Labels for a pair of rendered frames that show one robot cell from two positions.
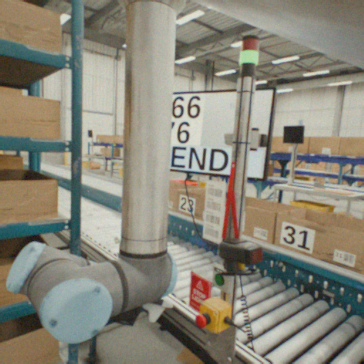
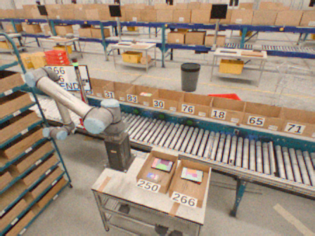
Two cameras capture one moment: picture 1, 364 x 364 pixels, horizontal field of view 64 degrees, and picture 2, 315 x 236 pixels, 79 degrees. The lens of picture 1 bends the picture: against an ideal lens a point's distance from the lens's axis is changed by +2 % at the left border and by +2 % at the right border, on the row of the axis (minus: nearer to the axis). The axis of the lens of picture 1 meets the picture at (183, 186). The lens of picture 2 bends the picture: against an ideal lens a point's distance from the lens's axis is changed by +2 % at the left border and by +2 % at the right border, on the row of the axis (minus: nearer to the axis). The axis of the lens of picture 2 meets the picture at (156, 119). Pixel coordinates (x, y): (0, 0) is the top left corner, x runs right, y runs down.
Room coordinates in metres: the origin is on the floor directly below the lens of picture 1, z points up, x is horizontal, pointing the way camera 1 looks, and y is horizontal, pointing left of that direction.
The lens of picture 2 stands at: (-1.28, -0.04, 2.21)
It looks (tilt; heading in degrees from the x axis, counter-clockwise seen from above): 34 degrees down; 334
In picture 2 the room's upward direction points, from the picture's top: 2 degrees counter-clockwise
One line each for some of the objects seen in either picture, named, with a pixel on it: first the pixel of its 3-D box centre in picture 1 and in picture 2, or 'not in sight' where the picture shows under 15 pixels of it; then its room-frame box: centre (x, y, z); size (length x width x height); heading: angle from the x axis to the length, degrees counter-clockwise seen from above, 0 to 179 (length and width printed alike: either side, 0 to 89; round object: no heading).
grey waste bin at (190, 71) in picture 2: not in sight; (189, 77); (2.61, -2.94, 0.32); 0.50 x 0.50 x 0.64
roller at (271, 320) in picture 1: (276, 317); not in sight; (1.04, -0.38, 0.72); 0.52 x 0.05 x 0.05; 130
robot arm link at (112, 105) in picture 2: not in sight; (110, 110); (0.15, -0.30, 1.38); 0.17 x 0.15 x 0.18; 131
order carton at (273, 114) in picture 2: not in sight; (261, 115); (-0.14, -1.98, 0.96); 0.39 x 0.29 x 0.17; 40
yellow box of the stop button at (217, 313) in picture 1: (222, 320); not in sight; (0.81, -0.14, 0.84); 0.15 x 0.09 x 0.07; 40
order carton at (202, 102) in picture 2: not in sight; (195, 104); (0.46, -1.47, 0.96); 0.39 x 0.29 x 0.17; 41
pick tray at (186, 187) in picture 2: not in sight; (190, 180); (-0.42, -0.78, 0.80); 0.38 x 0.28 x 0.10; 131
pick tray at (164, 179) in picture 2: not in sight; (158, 170); (-0.17, -0.58, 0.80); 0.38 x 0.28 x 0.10; 132
